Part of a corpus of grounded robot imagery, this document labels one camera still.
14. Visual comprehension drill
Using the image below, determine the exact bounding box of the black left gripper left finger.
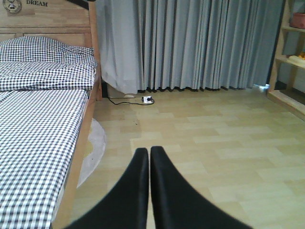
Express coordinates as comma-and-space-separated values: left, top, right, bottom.
68, 148, 149, 229

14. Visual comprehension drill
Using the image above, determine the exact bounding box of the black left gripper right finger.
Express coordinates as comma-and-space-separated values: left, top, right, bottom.
150, 146, 250, 229

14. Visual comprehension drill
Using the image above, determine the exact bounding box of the grey round rug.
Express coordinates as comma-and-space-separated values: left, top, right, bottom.
77, 119, 107, 188

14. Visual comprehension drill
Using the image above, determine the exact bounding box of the white floor power socket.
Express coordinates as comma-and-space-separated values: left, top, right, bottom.
142, 96, 154, 104

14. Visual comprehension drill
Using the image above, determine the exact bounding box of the checkered bed sheet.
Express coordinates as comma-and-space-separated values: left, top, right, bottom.
0, 61, 96, 229

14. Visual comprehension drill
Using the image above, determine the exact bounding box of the wooden shelf unit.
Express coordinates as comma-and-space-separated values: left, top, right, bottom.
267, 0, 305, 111

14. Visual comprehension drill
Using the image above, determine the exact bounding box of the grey curtain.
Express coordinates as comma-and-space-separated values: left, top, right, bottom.
96, 0, 283, 94

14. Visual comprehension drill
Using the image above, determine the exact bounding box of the checkered pillow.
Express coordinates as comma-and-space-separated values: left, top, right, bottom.
0, 36, 97, 66

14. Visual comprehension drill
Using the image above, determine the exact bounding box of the black power cord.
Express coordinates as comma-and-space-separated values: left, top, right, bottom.
104, 95, 143, 105

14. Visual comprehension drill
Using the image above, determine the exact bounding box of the wooden bed frame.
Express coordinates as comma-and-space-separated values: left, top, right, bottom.
0, 0, 101, 229

